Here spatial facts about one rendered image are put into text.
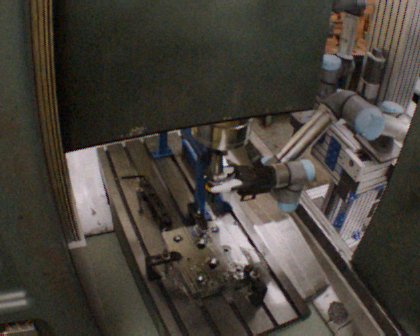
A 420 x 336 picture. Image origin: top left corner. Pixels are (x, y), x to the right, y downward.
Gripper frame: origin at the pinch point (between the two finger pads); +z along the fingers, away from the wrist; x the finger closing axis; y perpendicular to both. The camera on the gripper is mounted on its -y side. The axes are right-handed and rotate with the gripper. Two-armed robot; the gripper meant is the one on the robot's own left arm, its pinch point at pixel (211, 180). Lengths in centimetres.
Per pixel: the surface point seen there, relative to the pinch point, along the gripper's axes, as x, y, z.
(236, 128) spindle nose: -8.0, -22.8, -1.3
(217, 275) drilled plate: -13.2, 30.9, -0.8
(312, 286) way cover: -15, 59, -49
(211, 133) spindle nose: -6.2, -20.8, 4.3
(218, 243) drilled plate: 0.7, 30.8, -6.0
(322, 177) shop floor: 122, 128, -158
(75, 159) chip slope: 86, 50, 42
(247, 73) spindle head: -12.6, -40.5, 0.3
